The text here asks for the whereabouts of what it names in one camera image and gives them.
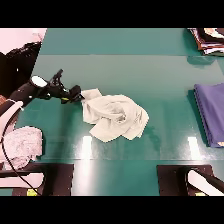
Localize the grey knitted garment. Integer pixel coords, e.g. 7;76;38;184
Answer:
0;126;45;171

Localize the cream shirt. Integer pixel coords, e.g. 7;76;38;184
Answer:
80;87;150;144

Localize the blue garment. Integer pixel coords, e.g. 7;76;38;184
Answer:
193;82;224;149

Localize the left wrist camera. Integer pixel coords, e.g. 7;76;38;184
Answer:
49;68;66;90

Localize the black garment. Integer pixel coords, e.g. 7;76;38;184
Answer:
0;41;43;99

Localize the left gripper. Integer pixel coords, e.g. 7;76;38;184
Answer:
60;84;85;105

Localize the heap of clothes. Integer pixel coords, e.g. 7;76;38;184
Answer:
187;28;224;56

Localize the black cable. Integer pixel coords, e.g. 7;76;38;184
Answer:
0;107;42;197

